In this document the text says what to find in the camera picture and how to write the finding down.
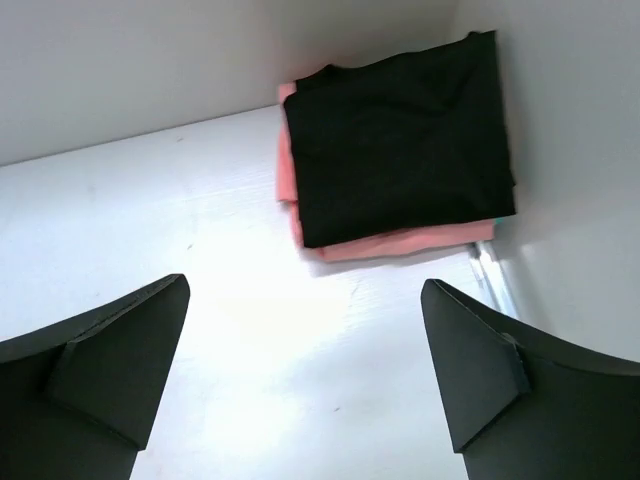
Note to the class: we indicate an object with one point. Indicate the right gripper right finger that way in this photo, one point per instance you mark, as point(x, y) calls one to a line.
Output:
point(523, 404)

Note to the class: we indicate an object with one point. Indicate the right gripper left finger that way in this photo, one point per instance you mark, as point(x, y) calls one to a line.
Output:
point(79, 397)

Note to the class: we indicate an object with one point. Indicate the black t shirt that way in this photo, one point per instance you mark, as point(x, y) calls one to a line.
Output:
point(418, 139)

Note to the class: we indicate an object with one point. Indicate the folded pink t shirt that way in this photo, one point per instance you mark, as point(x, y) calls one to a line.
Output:
point(388, 244)

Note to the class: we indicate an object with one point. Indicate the aluminium table rail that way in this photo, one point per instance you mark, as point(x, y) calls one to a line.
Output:
point(489, 274)

